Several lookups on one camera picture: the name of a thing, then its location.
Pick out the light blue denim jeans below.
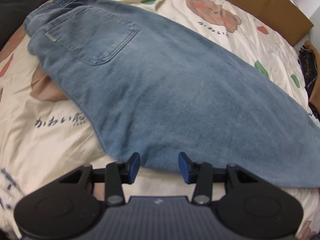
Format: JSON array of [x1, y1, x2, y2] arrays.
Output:
[[23, 0, 319, 188]]

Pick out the dark patterned folded garment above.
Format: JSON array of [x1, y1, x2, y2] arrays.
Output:
[[298, 40, 319, 120]]

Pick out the brown cardboard sheet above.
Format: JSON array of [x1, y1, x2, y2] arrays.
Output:
[[227, 0, 313, 46]]

